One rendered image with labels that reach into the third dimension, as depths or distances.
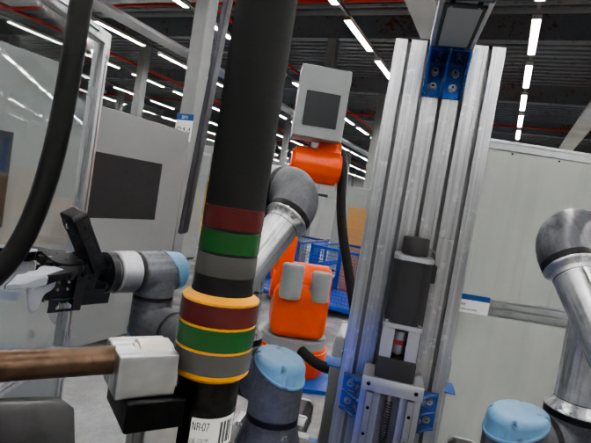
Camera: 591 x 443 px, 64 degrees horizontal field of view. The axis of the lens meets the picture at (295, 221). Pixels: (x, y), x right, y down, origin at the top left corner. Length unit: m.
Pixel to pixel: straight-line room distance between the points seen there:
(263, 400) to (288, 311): 3.16
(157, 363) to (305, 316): 3.99
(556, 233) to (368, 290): 0.43
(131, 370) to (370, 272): 0.96
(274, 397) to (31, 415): 0.68
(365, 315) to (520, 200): 1.23
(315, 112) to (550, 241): 3.38
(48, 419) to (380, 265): 0.85
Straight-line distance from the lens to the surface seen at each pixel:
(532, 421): 1.08
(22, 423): 0.44
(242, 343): 0.26
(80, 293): 0.84
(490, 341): 2.28
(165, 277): 0.92
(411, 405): 1.13
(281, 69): 0.26
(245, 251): 0.25
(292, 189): 0.98
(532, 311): 2.31
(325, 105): 4.24
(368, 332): 1.18
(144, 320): 0.93
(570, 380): 1.15
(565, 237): 1.00
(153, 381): 0.26
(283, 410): 1.08
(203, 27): 7.38
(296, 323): 4.24
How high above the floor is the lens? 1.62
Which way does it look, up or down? 3 degrees down
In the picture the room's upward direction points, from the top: 9 degrees clockwise
